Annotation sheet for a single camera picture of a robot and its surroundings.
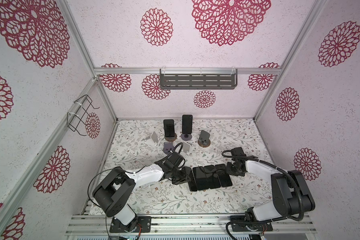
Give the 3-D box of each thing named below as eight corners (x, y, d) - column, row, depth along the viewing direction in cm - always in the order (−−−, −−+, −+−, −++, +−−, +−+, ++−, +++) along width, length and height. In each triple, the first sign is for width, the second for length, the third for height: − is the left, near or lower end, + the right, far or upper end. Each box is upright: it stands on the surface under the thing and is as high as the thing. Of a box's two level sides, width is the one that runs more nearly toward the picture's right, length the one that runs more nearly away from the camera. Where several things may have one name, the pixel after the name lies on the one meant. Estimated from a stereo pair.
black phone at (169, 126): (165, 138, 111) (163, 121, 97) (166, 134, 113) (164, 117, 99) (173, 139, 110) (172, 122, 96) (174, 136, 112) (174, 119, 98)
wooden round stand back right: (198, 147, 106) (200, 136, 96) (197, 141, 110) (199, 130, 100) (207, 147, 106) (209, 136, 96) (206, 141, 110) (208, 130, 100)
